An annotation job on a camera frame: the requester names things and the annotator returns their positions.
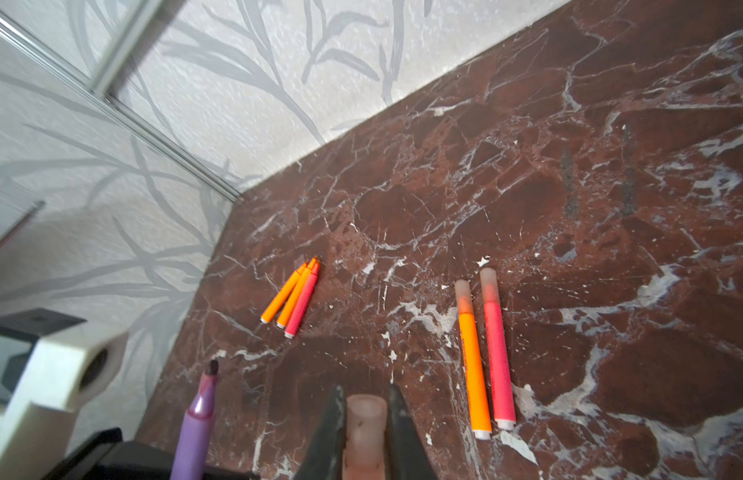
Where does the clear plastic wall bin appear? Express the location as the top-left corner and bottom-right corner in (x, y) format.
(0, 180), (46, 248)

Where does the translucent pen cap three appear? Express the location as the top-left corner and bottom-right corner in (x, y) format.
(455, 279), (473, 315)

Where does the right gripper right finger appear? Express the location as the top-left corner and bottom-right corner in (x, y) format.
(385, 385), (437, 480)

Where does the purple marker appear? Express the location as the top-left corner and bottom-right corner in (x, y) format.
(170, 359), (219, 480)

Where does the translucent pen cap six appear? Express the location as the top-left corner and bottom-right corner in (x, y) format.
(479, 268), (501, 304)

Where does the orange marker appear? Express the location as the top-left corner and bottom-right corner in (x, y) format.
(278, 257), (319, 329)
(459, 312), (493, 440)
(261, 262), (309, 324)

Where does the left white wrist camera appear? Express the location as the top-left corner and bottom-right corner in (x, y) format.
(0, 309), (129, 479)

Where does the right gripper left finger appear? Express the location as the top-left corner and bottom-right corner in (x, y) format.
(293, 385), (347, 480)

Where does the pink marker group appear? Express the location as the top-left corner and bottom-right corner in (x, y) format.
(285, 258), (320, 339)

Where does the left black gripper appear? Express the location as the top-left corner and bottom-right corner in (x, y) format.
(40, 427), (259, 480)

